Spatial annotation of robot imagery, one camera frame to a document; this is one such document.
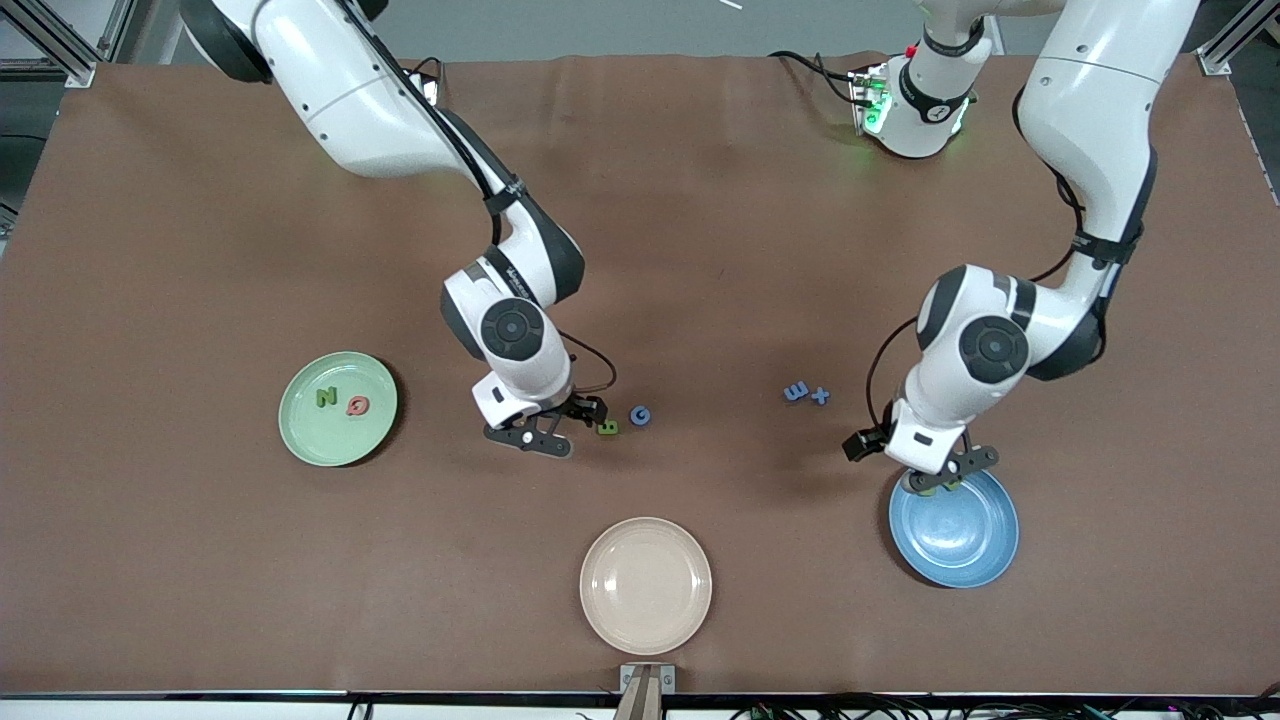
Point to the blue letter G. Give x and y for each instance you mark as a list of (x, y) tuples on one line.
[(634, 416)]

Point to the blue letter x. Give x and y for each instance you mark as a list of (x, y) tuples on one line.
[(820, 395)]

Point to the blue letter m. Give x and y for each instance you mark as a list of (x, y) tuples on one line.
[(795, 392)]

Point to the red letter Q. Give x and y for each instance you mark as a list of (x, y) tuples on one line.
[(358, 413)]

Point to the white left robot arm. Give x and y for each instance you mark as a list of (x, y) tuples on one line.
[(1090, 110)]

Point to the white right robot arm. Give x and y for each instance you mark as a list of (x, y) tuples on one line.
[(340, 90)]

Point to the blue plate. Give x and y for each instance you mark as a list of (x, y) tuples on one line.
[(955, 540)]

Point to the brown table cover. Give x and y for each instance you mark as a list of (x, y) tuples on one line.
[(800, 600)]

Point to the beige plate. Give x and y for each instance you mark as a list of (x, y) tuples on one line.
[(646, 586)]

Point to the green plate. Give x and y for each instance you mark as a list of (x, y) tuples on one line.
[(338, 440)]

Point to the grey bracket with tan bar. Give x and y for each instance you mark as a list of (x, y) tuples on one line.
[(645, 690)]

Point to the aluminium frame post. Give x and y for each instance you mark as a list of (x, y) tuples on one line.
[(1225, 50), (118, 25)]

